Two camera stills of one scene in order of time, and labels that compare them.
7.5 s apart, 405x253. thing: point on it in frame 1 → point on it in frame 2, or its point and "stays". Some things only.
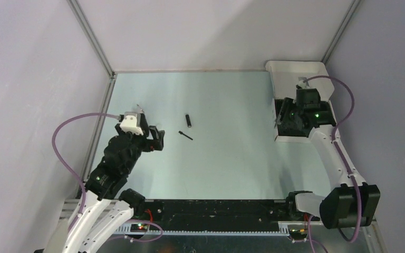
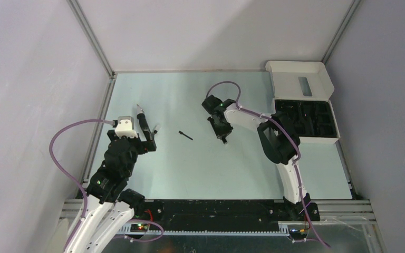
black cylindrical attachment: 188,120 → 223,138
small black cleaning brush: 181,132 stays
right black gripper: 288,105 → 220,133
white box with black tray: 301,90 stays
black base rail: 213,215 stays
